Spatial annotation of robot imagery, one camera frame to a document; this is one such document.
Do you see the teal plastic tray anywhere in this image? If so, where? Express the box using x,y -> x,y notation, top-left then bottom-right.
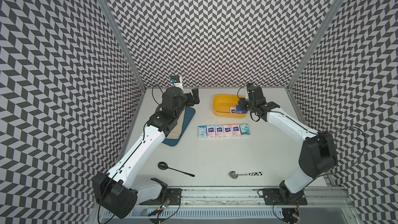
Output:
162,107 -> 195,147

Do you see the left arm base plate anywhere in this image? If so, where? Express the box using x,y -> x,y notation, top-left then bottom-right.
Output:
140,188 -> 182,206

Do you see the aluminium front rail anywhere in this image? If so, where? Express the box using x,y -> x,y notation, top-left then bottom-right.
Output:
170,186 -> 354,209

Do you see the dark blue Tempo tissue pack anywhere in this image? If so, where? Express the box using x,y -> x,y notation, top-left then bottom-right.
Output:
236,109 -> 248,114

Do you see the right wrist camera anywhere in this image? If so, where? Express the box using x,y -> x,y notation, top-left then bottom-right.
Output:
246,83 -> 254,89

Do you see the mint green tissue pack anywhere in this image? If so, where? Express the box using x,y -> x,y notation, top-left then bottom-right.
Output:
239,123 -> 250,136

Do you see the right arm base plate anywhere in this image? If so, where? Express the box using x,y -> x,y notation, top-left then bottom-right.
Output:
261,188 -> 308,206

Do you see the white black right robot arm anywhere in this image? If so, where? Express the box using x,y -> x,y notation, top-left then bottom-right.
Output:
238,83 -> 337,203

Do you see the metal spoon patterned handle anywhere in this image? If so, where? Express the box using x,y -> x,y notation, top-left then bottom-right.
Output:
229,171 -> 263,179

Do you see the yellow plastic storage box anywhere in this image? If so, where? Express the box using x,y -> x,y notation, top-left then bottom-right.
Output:
212,94 -> 248,118

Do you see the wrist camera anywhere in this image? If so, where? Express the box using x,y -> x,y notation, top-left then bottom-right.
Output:
246,83 -> 254,89
171,75 -> 184,94

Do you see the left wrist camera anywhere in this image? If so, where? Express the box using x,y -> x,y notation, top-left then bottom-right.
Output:
171,75 -> 184,94

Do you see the light blue cartoon tissue pack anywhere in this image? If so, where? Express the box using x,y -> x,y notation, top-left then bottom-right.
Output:
198,126 -> 207,139

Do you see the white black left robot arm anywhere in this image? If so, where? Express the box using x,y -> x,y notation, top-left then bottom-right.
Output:
92,87 -> 200,219

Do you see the black plastic spoon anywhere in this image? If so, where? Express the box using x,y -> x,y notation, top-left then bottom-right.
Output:
158,162 -> 195,177

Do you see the beige linen cloth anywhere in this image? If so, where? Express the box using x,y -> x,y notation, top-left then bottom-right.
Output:
167,121 -> 183,140

